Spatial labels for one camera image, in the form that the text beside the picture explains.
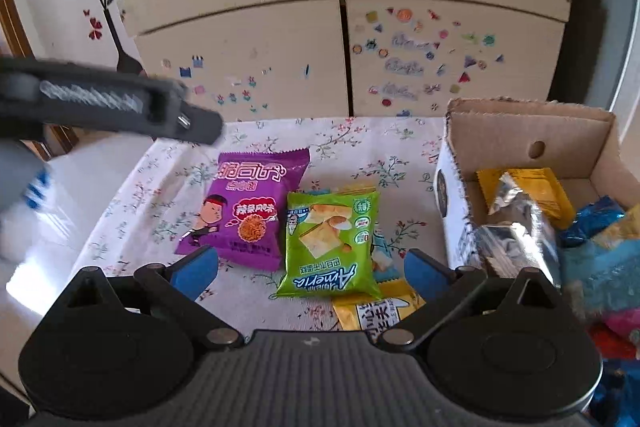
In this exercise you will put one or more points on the brown wooden door frame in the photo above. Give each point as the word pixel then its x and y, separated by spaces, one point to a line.
pixel 15 32

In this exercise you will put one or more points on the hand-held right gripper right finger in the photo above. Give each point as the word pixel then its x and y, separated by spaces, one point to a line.
pixel 425 272

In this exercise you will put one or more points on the beige wooden cabinet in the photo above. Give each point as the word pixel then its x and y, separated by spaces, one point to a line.
pixel 250 37

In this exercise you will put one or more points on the cardboard box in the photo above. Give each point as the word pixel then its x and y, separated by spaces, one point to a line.
pixel 500 132

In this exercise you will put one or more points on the purple snack packet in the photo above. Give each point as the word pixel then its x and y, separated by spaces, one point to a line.
pixel 245 207

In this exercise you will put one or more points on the teal snack packet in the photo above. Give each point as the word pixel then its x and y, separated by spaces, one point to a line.
pixel 600 272

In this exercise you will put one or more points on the light blue snack packet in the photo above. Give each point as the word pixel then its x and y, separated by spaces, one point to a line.
pixel 385 257

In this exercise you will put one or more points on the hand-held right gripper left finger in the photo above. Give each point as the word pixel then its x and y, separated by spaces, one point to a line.
pixel 195 269

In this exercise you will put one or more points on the floral tablecloth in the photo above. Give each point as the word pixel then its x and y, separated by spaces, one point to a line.
pixel 150 187

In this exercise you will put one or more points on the pink snack packet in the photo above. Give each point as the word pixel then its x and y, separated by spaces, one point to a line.
pixel 625 324

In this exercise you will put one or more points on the silver snack packet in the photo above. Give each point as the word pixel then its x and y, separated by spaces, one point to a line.
pixel 520 242

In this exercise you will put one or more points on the yellow orange snack packet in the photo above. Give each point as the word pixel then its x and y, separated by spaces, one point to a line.
pixel 540 192

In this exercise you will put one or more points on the yellow packet with white print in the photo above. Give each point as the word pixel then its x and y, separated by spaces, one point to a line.
pixel 370 312

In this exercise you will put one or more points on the red snack packet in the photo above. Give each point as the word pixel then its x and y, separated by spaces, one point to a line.
pixel 612 344

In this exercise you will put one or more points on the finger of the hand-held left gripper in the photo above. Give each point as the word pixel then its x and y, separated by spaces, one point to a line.
pixel 100 112

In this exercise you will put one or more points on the group of colourful stickers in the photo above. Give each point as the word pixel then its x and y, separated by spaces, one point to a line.
pixel 404 14

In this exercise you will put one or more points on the green snack packet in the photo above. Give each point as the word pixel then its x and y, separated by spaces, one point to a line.
pixel 325 247

